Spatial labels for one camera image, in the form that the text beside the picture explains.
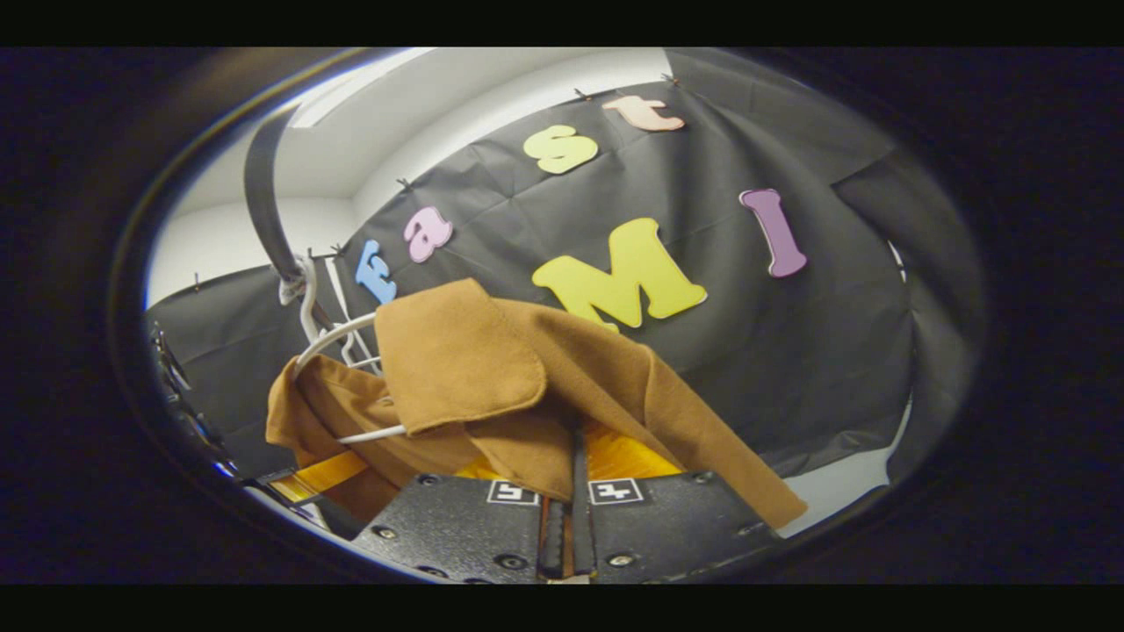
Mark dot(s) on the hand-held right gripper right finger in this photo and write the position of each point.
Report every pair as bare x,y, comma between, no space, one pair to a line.
581,518

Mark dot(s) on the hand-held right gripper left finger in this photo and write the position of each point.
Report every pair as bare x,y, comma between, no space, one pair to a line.
457,527

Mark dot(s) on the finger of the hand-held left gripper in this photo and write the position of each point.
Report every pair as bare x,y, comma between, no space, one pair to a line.
325,474

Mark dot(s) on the brown jacket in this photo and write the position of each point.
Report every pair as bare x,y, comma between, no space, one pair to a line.
457,360

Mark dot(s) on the white clothes hanger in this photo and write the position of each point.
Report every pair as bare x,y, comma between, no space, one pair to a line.
337,285
334,336

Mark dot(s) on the black backdrop cloth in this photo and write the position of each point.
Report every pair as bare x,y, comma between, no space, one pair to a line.
790,351

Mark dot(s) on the black clothes rail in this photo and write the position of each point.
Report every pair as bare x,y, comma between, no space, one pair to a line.
261,193

